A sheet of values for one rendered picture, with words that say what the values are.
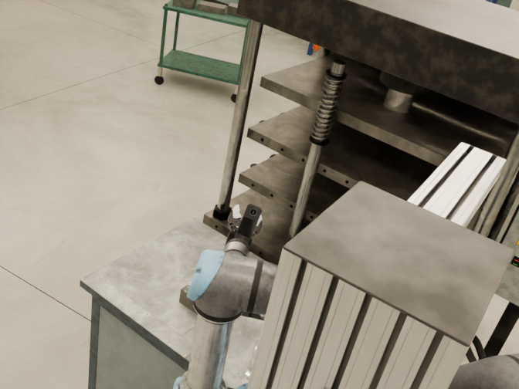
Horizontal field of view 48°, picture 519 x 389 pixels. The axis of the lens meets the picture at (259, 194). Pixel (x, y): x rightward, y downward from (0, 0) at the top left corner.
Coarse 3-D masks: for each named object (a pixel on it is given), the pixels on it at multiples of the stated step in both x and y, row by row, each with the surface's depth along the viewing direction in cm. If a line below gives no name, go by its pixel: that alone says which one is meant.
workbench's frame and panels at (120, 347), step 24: (96, 312) 251; (120, 312) 230; (96, 336) 258; (120, 336) 246; (144, 336) 235; (96, 360) 265; (120, 360) 253; (144, 360) 242; (168, 360) 231; (96, 384) 273; (120, 384) 260; (144, 384) 248; (168, 384) 237
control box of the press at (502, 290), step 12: (516, 216) 222; (516, 228) 223; (504, 240) 227; (516, 240) 225; (516, 252) 226; (516, 264) 228; (504, 276) 232; (516, 276) 229; (504, 288) 234; (516, 288) 231; (516, 300) 233; (504, 312) 243; (516, 312) 240; (504, 324) 245; (492, 336) 250; (504, 336) 246; (492, 348) 252
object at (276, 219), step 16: (256, 192) 326; (240, 208) 309; (272, 208) 314; (208, 224) 299; (224, 224) 294; (272, 224) 302; (288, 224) 305; (304, 224) 308; (256, 240) 288; (272, 240) 290; (272, 256) 281
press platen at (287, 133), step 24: (288, 120) 291; (312, 120) 296; (264, 144) 273; (288, 144) 268; (336, 144) 277; (360, 144) 282; (384, 144) 287; (336, 168) 257; (360, 168) 261; (384, 168) 265; (408, 168) 270; (432, 168) 275; (408, 192) 250
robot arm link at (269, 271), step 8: (264, 264) 127; (272, 264) 128; (264, 272) 125; (272, 272) 125; (264, 280) 124; (272, 280) 124; (264, 288) 123; (272, 288) 124; (256, 296) 123; (264, 296) 123; (256, 304) 124; (264, 304) 124; (256, 312) 126; (264, 312) 126
